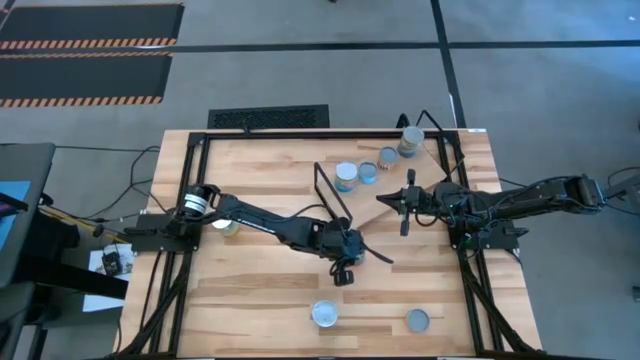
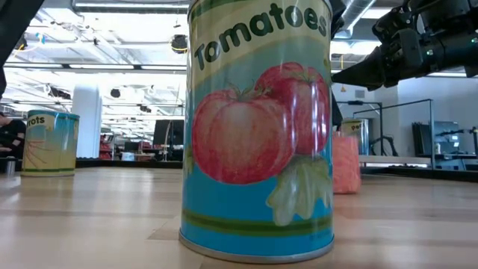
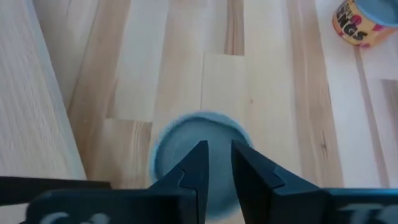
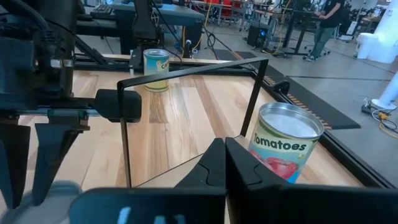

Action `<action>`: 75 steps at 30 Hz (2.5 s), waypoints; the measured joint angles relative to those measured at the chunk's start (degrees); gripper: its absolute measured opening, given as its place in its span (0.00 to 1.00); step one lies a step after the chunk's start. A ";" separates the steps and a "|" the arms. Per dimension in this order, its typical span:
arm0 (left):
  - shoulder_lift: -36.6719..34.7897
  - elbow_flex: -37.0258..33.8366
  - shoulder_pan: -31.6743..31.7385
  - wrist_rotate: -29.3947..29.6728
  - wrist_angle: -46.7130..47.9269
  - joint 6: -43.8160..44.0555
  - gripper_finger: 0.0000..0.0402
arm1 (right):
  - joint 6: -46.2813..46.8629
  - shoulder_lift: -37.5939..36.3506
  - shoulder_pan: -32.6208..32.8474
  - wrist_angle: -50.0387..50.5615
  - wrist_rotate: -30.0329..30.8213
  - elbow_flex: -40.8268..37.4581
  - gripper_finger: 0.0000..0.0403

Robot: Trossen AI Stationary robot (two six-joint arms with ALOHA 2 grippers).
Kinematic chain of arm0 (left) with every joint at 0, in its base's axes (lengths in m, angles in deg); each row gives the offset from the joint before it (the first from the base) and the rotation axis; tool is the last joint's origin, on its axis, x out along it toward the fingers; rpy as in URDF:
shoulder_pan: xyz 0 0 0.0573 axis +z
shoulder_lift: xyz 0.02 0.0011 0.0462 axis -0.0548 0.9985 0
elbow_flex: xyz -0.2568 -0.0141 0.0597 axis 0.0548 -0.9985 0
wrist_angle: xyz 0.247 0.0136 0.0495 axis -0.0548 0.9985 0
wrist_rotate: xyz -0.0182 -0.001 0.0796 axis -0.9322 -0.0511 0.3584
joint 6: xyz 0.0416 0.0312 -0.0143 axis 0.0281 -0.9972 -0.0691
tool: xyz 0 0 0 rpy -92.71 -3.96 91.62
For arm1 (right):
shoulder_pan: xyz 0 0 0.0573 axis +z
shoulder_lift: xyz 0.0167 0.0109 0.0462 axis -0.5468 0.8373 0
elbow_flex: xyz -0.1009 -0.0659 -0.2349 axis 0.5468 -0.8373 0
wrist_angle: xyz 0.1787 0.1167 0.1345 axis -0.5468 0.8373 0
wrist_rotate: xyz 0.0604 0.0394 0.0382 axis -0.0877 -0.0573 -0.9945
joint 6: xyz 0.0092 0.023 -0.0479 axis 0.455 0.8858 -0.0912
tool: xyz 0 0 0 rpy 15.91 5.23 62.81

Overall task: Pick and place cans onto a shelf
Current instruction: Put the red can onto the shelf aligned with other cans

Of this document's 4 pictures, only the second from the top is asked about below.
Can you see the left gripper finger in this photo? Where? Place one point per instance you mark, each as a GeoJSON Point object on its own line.
{"type": "Point", "coordinates": [336, 110]}

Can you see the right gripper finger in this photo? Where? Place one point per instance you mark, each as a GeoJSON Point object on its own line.
{"type": "Point", "coordinates": [366, 74]}

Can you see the peas can grey-blue label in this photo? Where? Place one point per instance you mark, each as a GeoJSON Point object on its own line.
{"type": "Point", "coordinates": [353, 127]}

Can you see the pink orange peaches can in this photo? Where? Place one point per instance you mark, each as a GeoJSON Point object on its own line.
{"type": "Point", "coordinates": [347, 164]}

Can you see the tomatoes can blue label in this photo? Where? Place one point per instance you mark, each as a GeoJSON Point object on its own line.
{"type": "Point", "coordinates": [257, 149]}

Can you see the carrots can blue yellow label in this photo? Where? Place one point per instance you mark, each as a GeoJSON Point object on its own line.
{"type": "Point", "coordinates": [50, 142]}

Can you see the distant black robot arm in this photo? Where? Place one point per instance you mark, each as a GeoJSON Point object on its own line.
{"type": "Point", "coordinates": [384, 139]}

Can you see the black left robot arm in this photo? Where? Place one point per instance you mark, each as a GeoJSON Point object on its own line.
{"type": "Point", "coordinates": [15, 22]}

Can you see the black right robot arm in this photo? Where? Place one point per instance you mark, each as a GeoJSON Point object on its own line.
{"type": "Point", "coordinates": [459, 48]}

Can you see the black rectangular background panel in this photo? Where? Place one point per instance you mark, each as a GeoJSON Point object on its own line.
{"type": "Point", "coordinates": [422, 138]}

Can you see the grey computer monitor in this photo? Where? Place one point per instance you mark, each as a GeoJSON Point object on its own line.
{"type": "Point", "coordinates": [446, 136]}

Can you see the black dome ceiling fixture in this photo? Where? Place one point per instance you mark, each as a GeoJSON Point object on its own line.
{"type": "Point", "coordinates": [179, 43]}

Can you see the black background monitor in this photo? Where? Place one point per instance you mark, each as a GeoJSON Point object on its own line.
{"type": "Point", "coordinates": [168, 132]}

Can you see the small pale background container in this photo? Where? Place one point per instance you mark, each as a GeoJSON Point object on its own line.
{"type": "Point", "coordinates": [127, 156]}

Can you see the small black round ceiling fixture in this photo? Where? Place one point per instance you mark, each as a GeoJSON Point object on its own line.
{"type": "Point", "coordinates": [115, 92]}

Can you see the red storage rack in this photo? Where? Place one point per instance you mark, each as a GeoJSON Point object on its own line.
{"type": "Point", "coordinates": [106, 146]}

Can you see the white building column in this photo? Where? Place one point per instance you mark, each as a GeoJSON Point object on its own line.
{"type": "Point", "coordinates": [86, 123]}

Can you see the person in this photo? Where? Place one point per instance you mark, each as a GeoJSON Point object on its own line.
{"type": "Point", "coordinates": [13, 134]}

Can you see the silver ventilation duct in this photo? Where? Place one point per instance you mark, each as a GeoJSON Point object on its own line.
{"type": "Point", "coordinates": [356, 11]}

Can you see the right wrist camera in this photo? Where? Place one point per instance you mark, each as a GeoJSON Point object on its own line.
{"type": "Point", "coordinates": [388, 26]}

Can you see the silver metal post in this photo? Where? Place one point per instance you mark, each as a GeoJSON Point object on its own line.
{"type": "Point", "coordinates": [9, 167]}

